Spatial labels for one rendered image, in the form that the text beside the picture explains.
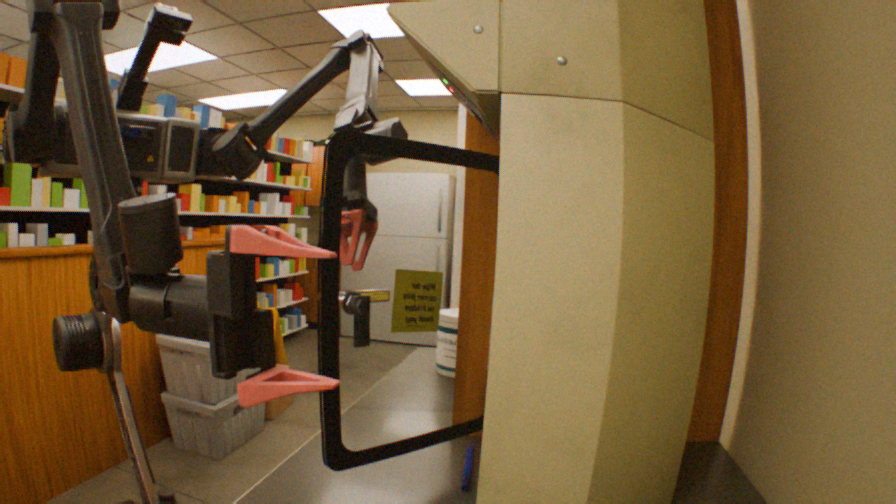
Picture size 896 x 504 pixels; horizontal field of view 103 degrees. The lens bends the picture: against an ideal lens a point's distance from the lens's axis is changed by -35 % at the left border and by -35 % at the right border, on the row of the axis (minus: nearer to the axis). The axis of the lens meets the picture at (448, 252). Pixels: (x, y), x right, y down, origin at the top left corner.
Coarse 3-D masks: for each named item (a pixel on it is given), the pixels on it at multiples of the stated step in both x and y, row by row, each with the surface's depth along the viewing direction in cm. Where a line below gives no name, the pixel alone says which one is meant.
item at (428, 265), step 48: (384, 192) 59; (432, 192) 64; (480, 192) 70; (384, 240) 60; (432, 240) 65; (480, 240) 71; (384, 288) 60; (432, 288) 65; (480, 288) 71; (384, 336) 61; (432, 336) 66; (480, 336) 72; (384, 384) 61; (432, 384) 66; (480, 384) 73; (384, 432) 61
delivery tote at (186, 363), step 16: (160, 336) 232; (160, 352) 232; (176, 352) 230; (192, 352) 227; (208, 352) 224; (176, 368) 231; (192, 368) 229; (208, 368) 227; (256, 368) 275; (176, 384) 233; (192, 384) 231; (208, 384) 228; (224, 384) 241; (208, 400) 230
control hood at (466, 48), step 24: (456, 0) 45; (480, 0) 44; (408, 24) 45; (432, 24) 45; (456, 24) 44; (480, 24) 44; (432, 48) 45; (456, 48) 44; (480, 48) 44; (456, 72) 45; (480, 72) 44; (480, 96) 46
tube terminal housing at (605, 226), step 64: (512, 0) 43; (576, 0) 42; (640, 0) 44; (512, 64) 44; (576, 64) 43; (640, 64) 44; (704, 64) 52; (512, 128) 44; (576, 128) 43; (640, 128) 44; (704, 128) 52; (512, 192) 44; (576, 192) 43; (640, 192) 44; (704, 192) 52; (512, 256) 44; (576, 256) 43; (640, 256) 45; (704, 256) 53; (512, 320) 45; (576, 320) 44; (640, 320) 45; (704, 320) 54; (512, 384) 45; (576, 384) 44; (640, 384) 47; (512, 448) 45; (576, 448) 44; (640, 448) 48
